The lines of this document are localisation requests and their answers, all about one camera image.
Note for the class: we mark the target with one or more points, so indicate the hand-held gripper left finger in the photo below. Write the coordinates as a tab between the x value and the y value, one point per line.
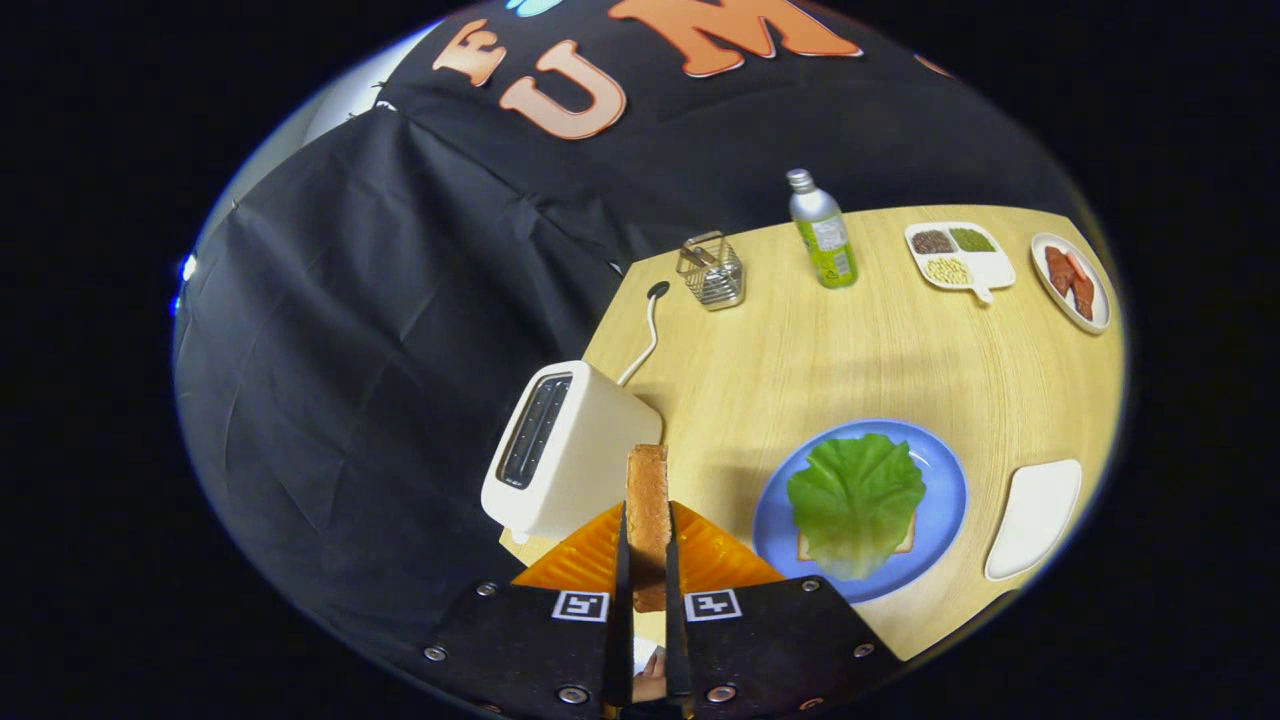
622	570

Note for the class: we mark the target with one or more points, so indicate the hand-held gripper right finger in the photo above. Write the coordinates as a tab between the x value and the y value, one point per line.
674	575

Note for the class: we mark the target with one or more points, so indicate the toasted bread slice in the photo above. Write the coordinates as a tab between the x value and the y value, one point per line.
648	510

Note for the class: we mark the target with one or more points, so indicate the green lettuce leaf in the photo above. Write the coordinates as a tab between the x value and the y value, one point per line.
855	500

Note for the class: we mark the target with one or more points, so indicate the white toaster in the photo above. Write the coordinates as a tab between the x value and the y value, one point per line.
590	460

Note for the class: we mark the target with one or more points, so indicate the bread slice with ham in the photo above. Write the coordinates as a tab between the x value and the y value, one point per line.
906	544

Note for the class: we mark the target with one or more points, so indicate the blue plate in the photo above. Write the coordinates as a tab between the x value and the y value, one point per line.
945	490

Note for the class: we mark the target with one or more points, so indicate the black backdrop cloth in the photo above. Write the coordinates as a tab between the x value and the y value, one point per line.
350	350

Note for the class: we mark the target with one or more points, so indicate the white curved plate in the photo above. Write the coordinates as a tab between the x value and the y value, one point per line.
1035	520

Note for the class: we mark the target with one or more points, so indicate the silver and green bottle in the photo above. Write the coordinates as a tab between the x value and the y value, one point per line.
825	235

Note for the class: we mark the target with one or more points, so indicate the pile of yellow soybeans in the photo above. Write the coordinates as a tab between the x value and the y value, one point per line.
948	271

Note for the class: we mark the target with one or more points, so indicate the pile of dark red beans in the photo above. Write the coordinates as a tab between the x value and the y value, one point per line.
932	242

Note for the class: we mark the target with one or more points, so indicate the white divided dish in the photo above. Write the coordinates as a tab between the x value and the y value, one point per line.
995	268

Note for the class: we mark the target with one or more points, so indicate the pile of green beans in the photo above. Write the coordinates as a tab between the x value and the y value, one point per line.
972	240

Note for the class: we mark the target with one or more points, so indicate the brown meat slice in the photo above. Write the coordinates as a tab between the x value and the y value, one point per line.
1083	298
1058	270

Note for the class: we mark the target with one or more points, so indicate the white oval plate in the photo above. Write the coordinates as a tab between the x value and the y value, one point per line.
1100	305

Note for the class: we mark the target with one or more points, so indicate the red meat strip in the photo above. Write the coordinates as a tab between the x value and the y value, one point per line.
1077	267

